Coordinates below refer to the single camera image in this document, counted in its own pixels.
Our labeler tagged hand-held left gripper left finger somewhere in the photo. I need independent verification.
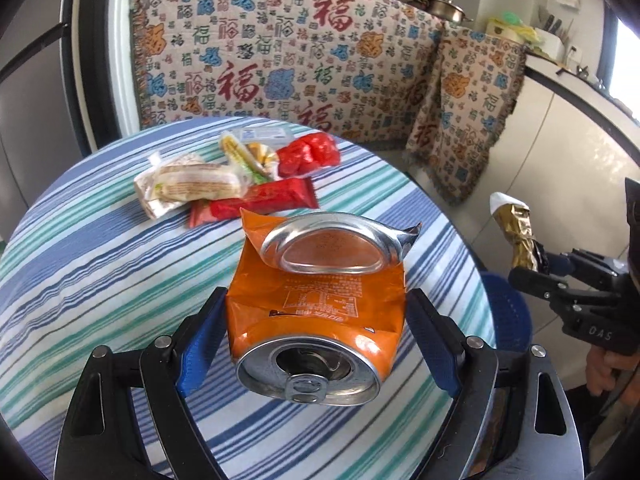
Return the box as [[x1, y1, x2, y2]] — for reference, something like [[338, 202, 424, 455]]
[[52, 286, 236, 480]]

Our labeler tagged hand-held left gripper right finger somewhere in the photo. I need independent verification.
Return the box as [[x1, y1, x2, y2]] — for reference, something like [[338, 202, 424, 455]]
[[402, 287, 586, 480]]

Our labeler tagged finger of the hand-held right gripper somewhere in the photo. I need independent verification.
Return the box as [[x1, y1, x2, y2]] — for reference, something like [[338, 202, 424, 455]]
[[508, 266, 577, 307], [536, 245, 623, 275]]

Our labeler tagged blue trash bin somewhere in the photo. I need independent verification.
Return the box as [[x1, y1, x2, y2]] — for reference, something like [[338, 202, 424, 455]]
[[479, 271, 533, 363]]

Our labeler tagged gold foil wrapper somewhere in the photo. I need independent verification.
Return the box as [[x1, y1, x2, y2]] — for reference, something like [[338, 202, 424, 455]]
[[490, 191, 544, 272]]

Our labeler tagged crushed orange can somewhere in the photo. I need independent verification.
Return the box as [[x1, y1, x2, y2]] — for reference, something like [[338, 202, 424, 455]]
[[225, 207, 424, 407]]

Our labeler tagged beige snack packet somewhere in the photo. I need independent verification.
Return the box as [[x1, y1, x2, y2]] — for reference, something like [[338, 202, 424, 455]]
[[133, 154, 242, 220]]

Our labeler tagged long red wrapper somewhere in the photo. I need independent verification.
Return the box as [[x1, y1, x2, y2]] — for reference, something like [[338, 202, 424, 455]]
[[189, 178, 319, 227]]

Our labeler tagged yellow green snack wrapper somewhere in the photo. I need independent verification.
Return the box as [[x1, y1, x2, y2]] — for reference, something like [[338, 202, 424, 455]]
[[219, 131, 279, 184]]

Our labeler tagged red plastic bag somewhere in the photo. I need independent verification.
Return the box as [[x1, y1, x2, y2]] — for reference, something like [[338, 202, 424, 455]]
[[276, 134, 341, 179]]

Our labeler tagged clear plastic packet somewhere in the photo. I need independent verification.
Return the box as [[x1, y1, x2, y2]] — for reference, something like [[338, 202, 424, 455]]
[[234, 127, 294, 144]]

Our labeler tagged person's right hand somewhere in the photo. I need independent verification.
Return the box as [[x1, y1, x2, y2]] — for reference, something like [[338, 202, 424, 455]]
[[586, 345, 640, 407]]

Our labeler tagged white kitchen counter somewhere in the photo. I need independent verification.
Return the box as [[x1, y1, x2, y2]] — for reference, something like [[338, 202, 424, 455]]
[[492, 52, 640, 392]]

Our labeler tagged round table with striped cloth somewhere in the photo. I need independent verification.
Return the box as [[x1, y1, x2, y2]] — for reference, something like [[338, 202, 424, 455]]
[[0, 116, 497, 480]]

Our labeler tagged small printed blanket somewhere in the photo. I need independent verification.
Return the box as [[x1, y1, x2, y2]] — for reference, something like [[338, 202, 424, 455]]
[[403, 24, 529, 207]]

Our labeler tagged white knife holder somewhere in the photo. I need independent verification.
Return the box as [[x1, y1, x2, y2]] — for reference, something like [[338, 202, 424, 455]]
[[536, 6, 577, 59]]

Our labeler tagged green yellow container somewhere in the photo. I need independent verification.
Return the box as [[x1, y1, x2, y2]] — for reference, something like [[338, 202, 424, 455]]
[[486, 10, 539, 44]]

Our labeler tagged steel pot with lid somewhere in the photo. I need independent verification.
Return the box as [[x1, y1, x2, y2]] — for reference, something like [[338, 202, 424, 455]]
[[412, 0, 474, 24]]

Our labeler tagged large printed blanket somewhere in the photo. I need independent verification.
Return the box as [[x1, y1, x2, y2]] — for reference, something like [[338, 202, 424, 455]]
[[129, 0, 447, 147]]

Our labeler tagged grey refrigerator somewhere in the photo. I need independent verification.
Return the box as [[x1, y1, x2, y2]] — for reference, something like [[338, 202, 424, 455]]
[[0, 0, 97, 216]]

